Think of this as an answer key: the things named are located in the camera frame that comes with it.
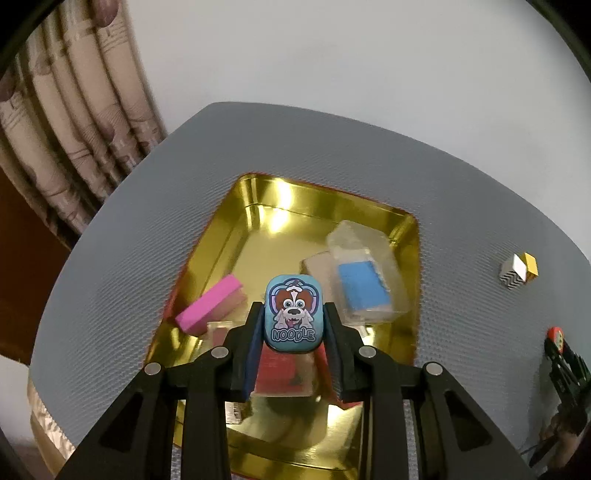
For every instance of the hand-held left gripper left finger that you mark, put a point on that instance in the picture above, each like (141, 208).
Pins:
(255, 350)

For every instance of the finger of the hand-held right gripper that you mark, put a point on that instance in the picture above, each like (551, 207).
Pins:
(577, 364)
(556, 364)

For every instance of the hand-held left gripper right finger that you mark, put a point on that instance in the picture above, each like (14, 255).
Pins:
(331, 350)

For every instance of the clear compact with pink insert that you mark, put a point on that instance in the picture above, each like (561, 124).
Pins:
(281, 374)

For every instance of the blue dog-print tin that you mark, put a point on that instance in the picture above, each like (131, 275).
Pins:
(293, 314)

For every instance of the clear box with blue label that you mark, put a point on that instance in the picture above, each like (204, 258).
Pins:
(364, 286)

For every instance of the gold metal tray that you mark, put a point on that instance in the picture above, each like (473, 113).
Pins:
(286, 217)

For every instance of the pink eraser block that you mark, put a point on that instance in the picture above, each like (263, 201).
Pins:
(207, 307)

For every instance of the cream rectangular block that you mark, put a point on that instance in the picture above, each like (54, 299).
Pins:
(316, 270)

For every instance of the white patterned cube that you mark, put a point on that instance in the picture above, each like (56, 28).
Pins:
(510, 274)

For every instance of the yellow cube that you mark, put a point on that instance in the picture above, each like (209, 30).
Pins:
(531, 265)

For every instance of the grey textured table mat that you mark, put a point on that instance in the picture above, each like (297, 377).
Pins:
(138, 207)

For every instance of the golden tablecloth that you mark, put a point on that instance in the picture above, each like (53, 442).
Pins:
(46, 429)

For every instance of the beige patterned curtain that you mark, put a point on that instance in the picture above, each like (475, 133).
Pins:
(69, 115)

